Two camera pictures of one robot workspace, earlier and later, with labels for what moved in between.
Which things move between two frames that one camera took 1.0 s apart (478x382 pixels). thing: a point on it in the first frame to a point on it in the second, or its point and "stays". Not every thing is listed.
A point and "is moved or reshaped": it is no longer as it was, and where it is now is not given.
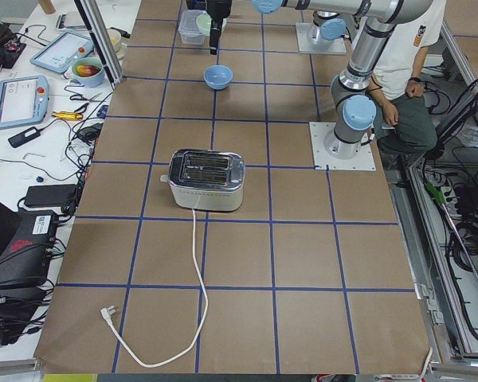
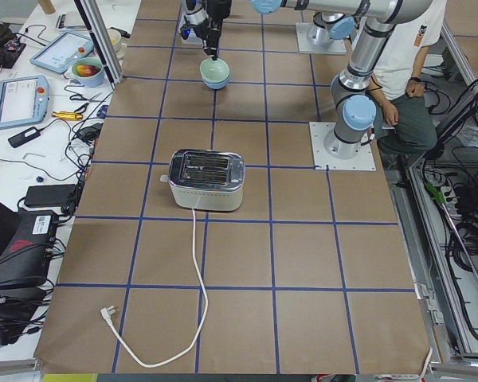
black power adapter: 23,137 stays
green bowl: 204,22 is moved or reshaped
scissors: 80,97 stays
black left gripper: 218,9 stays
